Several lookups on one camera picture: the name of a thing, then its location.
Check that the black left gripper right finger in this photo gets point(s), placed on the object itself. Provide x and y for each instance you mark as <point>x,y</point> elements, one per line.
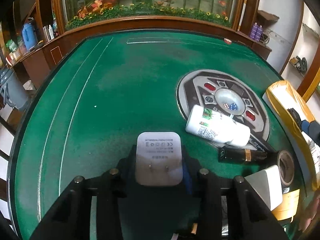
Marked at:
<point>191,167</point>

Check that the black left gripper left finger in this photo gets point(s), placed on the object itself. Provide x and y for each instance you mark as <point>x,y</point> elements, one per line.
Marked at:
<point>127,169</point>

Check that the white usb charger plug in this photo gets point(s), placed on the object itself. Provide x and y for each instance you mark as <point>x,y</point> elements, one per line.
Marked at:
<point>158,159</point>

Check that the black gold lipstick tube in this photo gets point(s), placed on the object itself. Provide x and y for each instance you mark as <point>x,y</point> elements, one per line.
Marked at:
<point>232,155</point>

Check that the white plastic bottle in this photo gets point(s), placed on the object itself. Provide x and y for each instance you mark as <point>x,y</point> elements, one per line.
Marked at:
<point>217,127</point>

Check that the small white box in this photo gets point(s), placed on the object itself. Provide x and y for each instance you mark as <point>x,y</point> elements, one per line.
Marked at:
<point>267,184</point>

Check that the mahjong table centre dice panel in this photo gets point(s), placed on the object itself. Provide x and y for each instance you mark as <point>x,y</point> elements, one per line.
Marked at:
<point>224,93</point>

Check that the grey trash bin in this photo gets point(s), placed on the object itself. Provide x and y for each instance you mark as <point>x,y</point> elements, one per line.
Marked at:
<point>12,91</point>

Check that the purple bottles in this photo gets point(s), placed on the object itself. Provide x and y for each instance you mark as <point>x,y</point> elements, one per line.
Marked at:
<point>256,32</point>

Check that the blue thermos jug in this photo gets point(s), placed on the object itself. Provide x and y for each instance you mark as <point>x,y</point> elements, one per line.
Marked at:
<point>29,34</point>

